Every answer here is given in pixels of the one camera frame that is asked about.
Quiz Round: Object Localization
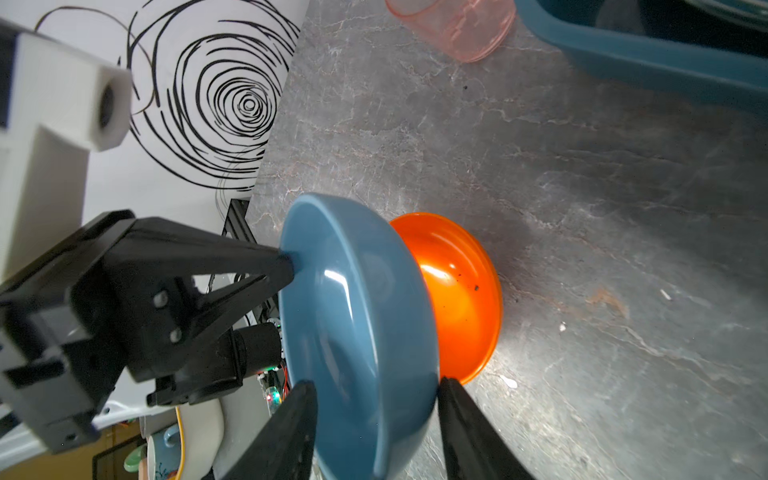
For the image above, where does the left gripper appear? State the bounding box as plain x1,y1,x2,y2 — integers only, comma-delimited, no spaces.
1,210,294,453

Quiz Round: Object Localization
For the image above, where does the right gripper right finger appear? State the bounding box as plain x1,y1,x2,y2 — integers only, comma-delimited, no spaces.
437,377,534,480

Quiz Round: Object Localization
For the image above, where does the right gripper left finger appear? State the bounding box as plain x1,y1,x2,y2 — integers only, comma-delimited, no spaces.
224,380,318,480

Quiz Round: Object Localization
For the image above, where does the orange bowl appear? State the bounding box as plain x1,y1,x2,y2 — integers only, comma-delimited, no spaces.
390,212,503,385

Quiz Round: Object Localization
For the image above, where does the blue bowl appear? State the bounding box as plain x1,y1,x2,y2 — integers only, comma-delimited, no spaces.
279,193,439,479

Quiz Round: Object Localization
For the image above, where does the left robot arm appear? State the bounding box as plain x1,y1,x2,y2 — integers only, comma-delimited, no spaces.
1,210,294,453

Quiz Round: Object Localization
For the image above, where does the teal plastic bin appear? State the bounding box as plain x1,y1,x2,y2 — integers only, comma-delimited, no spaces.
517,1,767,117

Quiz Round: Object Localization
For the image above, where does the pink plastic cup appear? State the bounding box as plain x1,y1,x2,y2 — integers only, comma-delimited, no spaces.
385,0,517,63

